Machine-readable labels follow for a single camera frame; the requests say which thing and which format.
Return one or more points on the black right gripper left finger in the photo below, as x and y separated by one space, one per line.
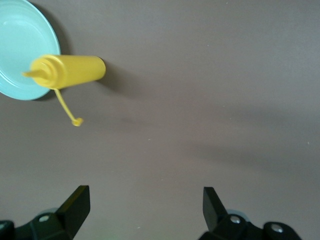
65 222

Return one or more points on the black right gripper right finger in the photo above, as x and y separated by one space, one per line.
220 225

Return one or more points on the mint green plate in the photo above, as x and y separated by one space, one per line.
20 37

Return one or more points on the yellow squeeze bottle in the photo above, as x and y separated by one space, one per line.
75 70

